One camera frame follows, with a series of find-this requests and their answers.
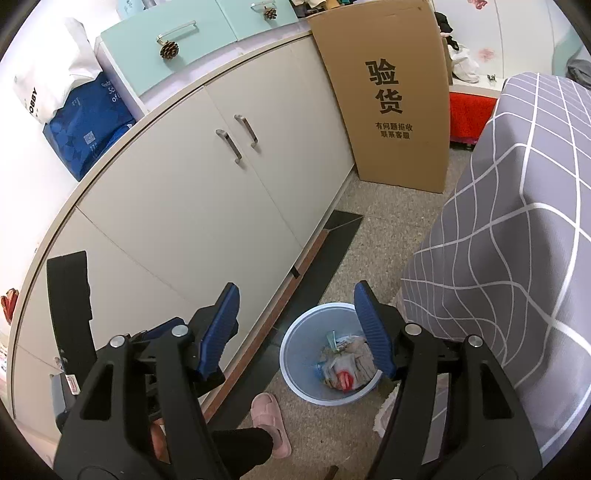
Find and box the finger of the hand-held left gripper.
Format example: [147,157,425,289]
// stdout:
[130,316,174,352]

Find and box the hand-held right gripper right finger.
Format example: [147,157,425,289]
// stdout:
[353,280,543,480]

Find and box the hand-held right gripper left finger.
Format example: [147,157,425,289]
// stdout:
[54,282,242,480]

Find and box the light blue trash bin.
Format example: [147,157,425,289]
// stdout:
[279,302,384,407]

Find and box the beige crumpled paper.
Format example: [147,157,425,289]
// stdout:
[342,336,377,384]

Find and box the white red plastic wrapper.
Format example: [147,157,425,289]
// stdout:
[323,355,365,393]

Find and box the small red ornament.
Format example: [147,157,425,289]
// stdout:
[0,288,19,324]

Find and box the pink slipper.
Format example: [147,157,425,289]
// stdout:
[250,392,293,459]

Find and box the white floor cabinet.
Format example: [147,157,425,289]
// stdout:
[7,32,356,421]

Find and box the person's black trouser leg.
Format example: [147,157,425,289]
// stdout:
[210,427,274,480]

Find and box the grey checked bedspread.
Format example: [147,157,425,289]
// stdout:
[388,71,591,467]

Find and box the blue patterned bag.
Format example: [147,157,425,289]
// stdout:
[42,74,136,182]

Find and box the white plastic bag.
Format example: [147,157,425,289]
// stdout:
[11,17,103,125]

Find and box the red cloth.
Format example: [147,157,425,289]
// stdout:
[449,91,502,144]

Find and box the brown cardboard box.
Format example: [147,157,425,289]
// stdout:
[307,0,451,193]

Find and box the teal drawer unit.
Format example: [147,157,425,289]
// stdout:
[95,0,305,116]

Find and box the pile of clothes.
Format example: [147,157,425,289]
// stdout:
[434,11,483,85]

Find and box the colourful shelf clutter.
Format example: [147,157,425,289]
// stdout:
[291,0,365,19]

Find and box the white wardrobe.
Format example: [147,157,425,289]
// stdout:
[431,0,568,100]

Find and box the teal bed headboard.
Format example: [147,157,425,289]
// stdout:
[551,28,591,88]

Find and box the metal cabinet handle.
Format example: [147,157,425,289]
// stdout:
[216,129,243,164]
[234,114,258,148]

